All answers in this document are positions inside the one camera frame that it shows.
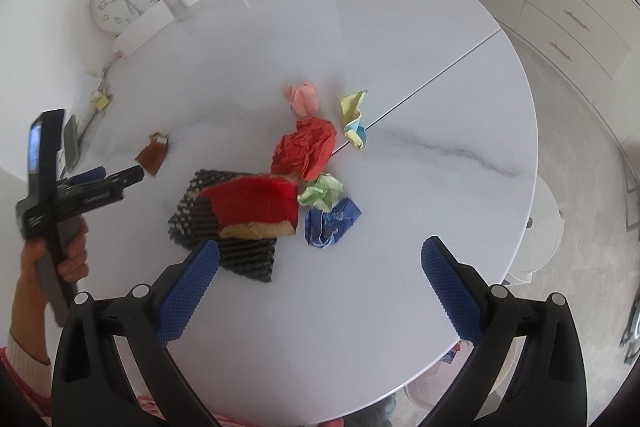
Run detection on brown snack wrapper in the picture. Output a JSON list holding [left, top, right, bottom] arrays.
[[136, 133, 169, 176]]

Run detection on black foam net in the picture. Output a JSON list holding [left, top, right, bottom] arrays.
[[168, 169, 277, 283]]

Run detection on red paper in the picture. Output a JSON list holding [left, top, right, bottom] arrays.
[[270, 117, 336, 181]]

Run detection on pink paper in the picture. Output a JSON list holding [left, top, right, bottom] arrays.
[[282, 82, 320, 119]]

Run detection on green paper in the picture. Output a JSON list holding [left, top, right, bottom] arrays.
[[297, 173, 344, 212]]

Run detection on yellow blue paper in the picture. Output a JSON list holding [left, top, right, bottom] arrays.
[[337, 90, 368, 150]]

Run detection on pink white trash bin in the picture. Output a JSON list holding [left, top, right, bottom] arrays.
[[405, 340, 473, 412]]

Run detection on person's left hand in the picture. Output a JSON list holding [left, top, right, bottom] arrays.
[[18, 217, 89, 307]]

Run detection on keys with yellow tag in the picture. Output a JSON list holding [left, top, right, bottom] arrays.
[[90, 90, 112, 112]]

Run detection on white plastic stool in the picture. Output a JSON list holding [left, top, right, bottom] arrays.
[[504, 176, 565, 285]]

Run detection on white box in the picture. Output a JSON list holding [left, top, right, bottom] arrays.
[[113, 0, 175, 58]]

